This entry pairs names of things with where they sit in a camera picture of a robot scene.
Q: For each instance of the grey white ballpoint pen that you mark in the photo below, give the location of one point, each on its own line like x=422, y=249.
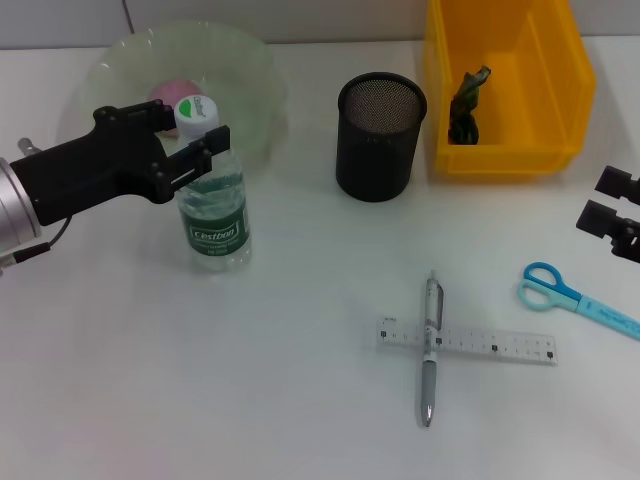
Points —
x=429, y=380

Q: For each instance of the green plastic wrapper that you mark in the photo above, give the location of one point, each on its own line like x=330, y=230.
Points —
x=465, y=115

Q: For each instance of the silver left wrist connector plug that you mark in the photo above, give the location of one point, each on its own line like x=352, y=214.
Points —
x=27, y=146

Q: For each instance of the clear green-label water bottle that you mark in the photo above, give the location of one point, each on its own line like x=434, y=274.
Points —
x=215, y=235

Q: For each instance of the transparent plastic ruler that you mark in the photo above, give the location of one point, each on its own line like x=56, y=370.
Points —
x=490, y=345

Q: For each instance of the blue teal scissors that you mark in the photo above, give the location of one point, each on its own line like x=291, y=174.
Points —
x=600, y=309

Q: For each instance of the yellow plastic bin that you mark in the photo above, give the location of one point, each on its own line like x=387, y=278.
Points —
x=500, y=160

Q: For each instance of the pale green glass fruit plate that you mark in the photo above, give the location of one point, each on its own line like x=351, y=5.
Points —
x=240, y=75

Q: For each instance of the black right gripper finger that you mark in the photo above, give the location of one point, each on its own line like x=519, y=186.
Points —
x=620, y=185
x=600, y=220

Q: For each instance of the black mesh pen holder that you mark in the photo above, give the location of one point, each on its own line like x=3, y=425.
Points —
x=375, y=165

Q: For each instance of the pink peach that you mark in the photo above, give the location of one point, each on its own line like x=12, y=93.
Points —
x=170, y=92

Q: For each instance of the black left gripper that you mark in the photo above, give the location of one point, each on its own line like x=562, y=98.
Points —
x=100, y=165

